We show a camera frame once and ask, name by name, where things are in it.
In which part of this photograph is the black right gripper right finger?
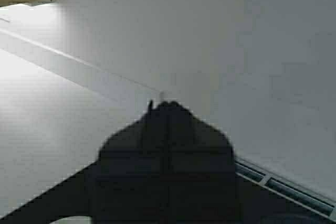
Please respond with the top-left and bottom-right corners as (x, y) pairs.
(169, 102), (240, 223)

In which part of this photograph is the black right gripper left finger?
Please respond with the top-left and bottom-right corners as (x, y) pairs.
(90, 102), (168, 223)

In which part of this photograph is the white round pan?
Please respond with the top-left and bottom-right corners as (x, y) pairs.
(51, 216), (91, 224)

